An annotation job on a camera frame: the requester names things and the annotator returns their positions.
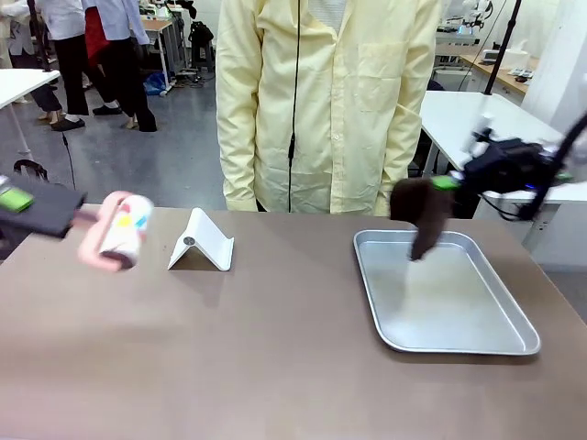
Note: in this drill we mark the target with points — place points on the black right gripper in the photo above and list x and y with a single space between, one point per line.
509 167

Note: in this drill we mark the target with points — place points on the dark brown cloth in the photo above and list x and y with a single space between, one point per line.
422 211

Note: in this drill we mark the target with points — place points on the silver metal tray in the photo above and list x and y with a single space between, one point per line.
449 298

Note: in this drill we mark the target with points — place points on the white side table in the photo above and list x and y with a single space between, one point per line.
23 82

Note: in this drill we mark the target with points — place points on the long wooden top bench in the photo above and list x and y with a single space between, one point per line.
500 73

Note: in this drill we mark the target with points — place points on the small grey device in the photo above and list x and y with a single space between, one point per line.
490 56

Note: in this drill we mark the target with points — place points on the person in white coat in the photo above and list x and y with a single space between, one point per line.
66 59

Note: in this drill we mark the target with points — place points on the black tripod pole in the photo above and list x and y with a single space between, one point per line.
502 46

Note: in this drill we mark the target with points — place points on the white tissue box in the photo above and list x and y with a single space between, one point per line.
519 54

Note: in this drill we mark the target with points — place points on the person in yellow coat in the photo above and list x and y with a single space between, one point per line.
321 91

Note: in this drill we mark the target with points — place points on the person with red apron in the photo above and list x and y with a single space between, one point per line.
119 59

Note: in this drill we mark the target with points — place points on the blue plastic bag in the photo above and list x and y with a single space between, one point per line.
155 84

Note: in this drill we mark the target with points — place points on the white folding stand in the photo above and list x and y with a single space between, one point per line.
202 243

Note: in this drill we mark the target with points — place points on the wooden top desk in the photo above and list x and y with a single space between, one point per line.
160 27

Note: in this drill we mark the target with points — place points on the black backpack on chair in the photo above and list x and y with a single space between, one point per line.
202 39

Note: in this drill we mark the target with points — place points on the black curved frame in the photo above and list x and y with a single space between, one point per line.
31 167

